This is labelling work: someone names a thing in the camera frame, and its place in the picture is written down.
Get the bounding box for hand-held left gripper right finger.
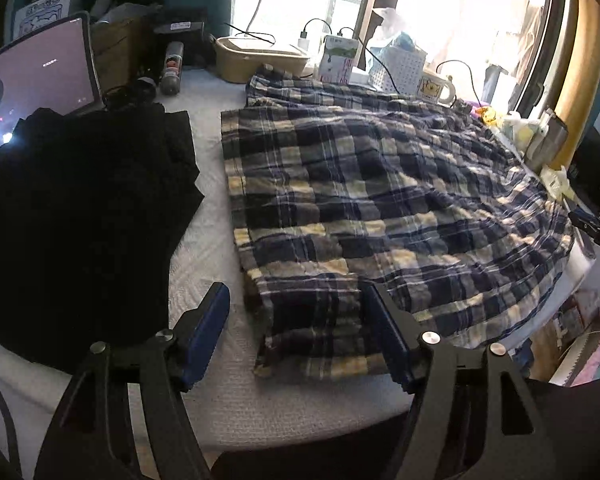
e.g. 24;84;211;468
362;283;566;480

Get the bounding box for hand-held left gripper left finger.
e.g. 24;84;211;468
32;282;231;480

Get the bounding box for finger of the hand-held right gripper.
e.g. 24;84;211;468
568;209;600;252

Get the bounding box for plaid pants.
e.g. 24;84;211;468
220;64;576;378

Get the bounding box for black speaker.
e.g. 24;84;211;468
569;127;600;213

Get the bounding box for grey metal tin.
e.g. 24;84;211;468
526;109;570;171

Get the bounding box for white and yellow plush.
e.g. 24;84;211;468
502;112;538;151

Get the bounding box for black folded cloth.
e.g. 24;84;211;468
0;102;206;376

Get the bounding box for white mug with bear print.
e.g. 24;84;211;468
417;70;456;106

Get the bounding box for white perforated basket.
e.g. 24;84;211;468
369;42;427;97

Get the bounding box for blue plastic bag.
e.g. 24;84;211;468
380;31;421;53

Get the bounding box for spray can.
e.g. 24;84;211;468
159;40;186;96

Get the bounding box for beige lidded container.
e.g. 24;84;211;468
214;35;312;84

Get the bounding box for milk carton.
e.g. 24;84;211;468
318;35;357;85

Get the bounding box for white plastic bag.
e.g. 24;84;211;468
372;7;401;36

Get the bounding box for cardboard box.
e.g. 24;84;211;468
90;10;153;93

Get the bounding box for black box device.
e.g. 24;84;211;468
154;7;208;66

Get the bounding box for black strap bundle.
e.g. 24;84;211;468
105;77;158;111

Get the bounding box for black charger cable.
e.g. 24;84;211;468
302;18;333;38

